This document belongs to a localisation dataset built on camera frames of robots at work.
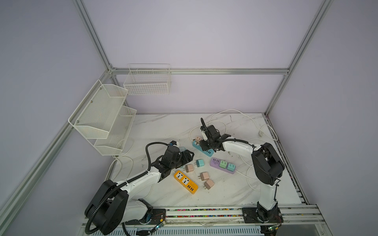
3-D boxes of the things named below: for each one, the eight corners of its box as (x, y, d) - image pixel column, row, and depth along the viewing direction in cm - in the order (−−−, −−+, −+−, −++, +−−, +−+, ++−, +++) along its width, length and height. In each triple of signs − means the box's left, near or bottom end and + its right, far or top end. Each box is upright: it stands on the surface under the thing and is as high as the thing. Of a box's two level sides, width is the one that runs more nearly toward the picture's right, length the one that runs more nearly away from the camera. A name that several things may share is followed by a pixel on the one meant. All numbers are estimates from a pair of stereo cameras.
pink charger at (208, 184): (207, 191, 84) (207, 189, 82) (202, 185, 86) (202, 184, 84) (214, 184, 86) (214, 183, 84) (209, 179, 88) (210, 178, 86)
